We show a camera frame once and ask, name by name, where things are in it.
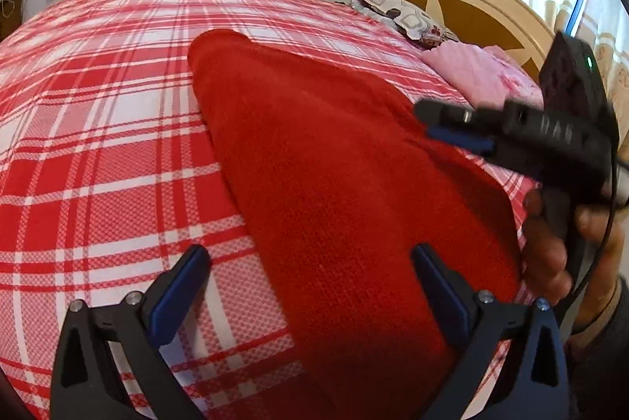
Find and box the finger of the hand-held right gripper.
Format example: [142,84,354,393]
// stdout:
[425,125,498,158]
[414,98,513,129]

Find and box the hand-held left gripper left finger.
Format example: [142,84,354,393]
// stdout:
[49,244,213,420]

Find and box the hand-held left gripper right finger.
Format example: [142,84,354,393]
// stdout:
[410,244,571,420]

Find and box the red knit sweater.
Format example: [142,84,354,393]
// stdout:
[188,29,524,420]

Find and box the person's right forearm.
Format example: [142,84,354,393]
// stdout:
[565,275,629,420]

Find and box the person's right hand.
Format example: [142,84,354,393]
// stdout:
[520,174,629,328]

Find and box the pink folded blanket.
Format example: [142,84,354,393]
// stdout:
[421,42,546,111]

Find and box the cream wooden headboard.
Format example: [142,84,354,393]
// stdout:
[368,0,571,83]

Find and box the brown white patterned pillow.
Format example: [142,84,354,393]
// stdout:
[346,0,460,53]

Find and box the red plaid bed sheet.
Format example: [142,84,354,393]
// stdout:
[0,0,546,420]

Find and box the brown wooden desk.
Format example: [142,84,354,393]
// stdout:
[0,0,26,42]

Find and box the black cable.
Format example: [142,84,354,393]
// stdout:
[557,155,623,320]

